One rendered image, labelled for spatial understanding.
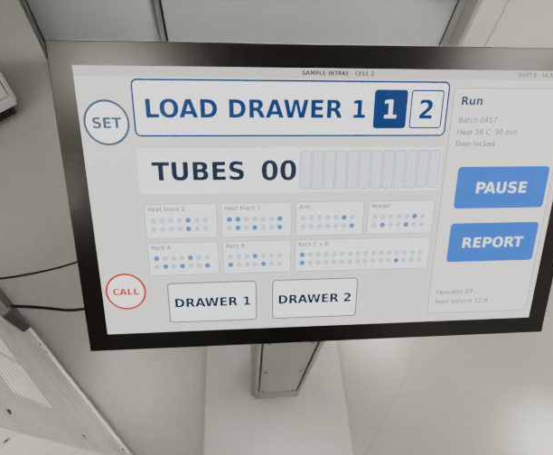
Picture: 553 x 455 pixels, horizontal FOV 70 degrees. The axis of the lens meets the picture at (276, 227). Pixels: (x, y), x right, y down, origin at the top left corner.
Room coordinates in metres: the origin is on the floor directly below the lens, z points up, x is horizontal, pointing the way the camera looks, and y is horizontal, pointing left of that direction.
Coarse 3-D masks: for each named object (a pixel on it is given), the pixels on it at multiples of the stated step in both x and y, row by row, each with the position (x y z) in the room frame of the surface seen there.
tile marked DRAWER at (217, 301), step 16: (176, 288) 0.17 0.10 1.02; (192, 288) 0.17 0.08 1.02; (208, 288) 0.17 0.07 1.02; (224, 288) 0.18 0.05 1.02; (240, 288) 0.18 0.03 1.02; (256, 288) 0.18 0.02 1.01; (176, 304) 0.16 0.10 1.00; (192, 304) 0.16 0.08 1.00; (208, 304) 0.16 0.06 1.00; (224, 304) 0.16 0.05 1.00; (240, 304) 0.17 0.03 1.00; (256, 304) 0.17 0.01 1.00; (176, 320) 0.15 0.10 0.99; (192, 320) 0.15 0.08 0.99; (208, 320) 0.15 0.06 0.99; (224, 320) 0.15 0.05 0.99
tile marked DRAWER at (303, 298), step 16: (272, 288) 0.18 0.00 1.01; (288, 288) 0.18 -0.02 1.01; (304, 288) 0.19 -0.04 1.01; (320, 288) 0.19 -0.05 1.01; (336, 288) 0.19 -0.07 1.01; (352, 288) 0.19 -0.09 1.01; (272, 304) 0.17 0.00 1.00; (288, 304) 0.17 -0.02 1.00; (304, 304) 0.17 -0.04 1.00; (320, 304) 0.18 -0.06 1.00; (336, 304) 0.18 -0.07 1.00; (352, 304) 0.18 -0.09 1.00
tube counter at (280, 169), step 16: (272, 160) 0.27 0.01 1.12; (288, 160) 0.27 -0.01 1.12; (304, 160) 0.27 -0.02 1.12; (320, 160) 0.28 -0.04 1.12; (336, 160) 0.28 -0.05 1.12; (352, 160) 0.28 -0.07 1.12; (368, 160) 0.28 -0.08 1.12; (384, 160) 0.28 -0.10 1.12; (400, 160) 0.29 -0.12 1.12; (416, 160) 0.29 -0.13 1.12; (432, 160) 0.29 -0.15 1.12; (272, 176) 0.26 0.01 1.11; (288, 176) 0.26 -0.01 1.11; (304, 176) 0.26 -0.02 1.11; (320, 176) 0.27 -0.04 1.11; (336, 176) 0.27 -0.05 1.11; (352, 176) 0.27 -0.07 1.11; (368, 176) 0.27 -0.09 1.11; (384, 176) 0.27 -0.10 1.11; (400, 176) 0.28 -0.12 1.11; (416, 176) 0.28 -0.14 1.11; (432, 176) 0.28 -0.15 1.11
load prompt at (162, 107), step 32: (160, 96) 0.29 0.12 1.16; (192, 96) 0.30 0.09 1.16; (224, 96) 0.30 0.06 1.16; (256, 96) 0.30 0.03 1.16; (288, 96) 0.31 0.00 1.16; (320, 96) 0.31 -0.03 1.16; (352, 96) 0.32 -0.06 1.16; (384, 96) 0.32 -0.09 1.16; (416, 96) 0.33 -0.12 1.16; (448, 96) 0.33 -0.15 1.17; (160, 128) 0.27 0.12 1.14; (192, 128) 0.28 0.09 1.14; (224, 128) 0.28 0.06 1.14; (256, 128) 0.29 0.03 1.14; (288, 128) 0.29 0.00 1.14; (320, 128) 0.29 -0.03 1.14; (352, 128) 0.30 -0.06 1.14; (384, 128) 0.30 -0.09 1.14; (416, 128) 0.31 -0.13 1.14
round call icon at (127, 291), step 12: (108, 276) 0.17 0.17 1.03; (120, 276) 0.17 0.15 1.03; (132, 276) 0.17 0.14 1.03; (144, 276) 0.17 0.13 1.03; (108, 288) 0.16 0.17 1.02; (120, 288) 0.16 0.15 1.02; (132, 288) 0.16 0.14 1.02; (144, 288) 0.17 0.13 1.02; (108, 300) 0.15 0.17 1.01; (120, 300) 0.15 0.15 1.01; (132, 300) 0.16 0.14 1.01; (144, 300) 0.16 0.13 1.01
